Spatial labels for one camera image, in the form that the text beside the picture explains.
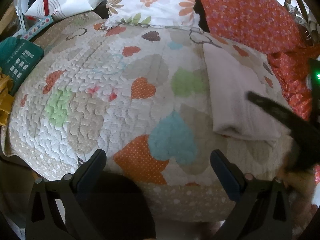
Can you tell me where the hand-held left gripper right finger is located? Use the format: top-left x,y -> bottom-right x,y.
210,149 -> 293,240

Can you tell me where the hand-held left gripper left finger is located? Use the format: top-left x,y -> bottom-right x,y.
25,149 -> 108,240

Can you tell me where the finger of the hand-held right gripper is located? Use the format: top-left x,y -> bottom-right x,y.
246,91 -> 320,172

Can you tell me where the white towel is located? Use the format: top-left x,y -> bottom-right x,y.
202,42 -> 282,141

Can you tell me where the person's right hand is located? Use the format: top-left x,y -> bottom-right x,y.
277,164 -> 316,197

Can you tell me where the heart patterned quilt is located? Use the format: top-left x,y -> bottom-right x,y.
4,17 -> 313,223

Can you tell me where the wooden headboard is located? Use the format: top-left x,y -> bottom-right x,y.
282,0 -> 320,44

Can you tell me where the orange floral bed cover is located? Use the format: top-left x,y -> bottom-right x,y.
194,0 -> 320,121

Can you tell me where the yellow cloth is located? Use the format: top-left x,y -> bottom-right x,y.
0,73 -> 14,127

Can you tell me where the green packet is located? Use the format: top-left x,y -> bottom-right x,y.
0,37 -> 45,96

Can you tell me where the colourful dotted strip box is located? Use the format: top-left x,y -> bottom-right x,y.
20,15 -> 55,40

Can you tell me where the white floral pillow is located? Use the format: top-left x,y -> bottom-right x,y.
104,0 -> 202,28

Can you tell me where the white paper bag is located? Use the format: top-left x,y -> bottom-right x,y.
25,0 -> 101,20

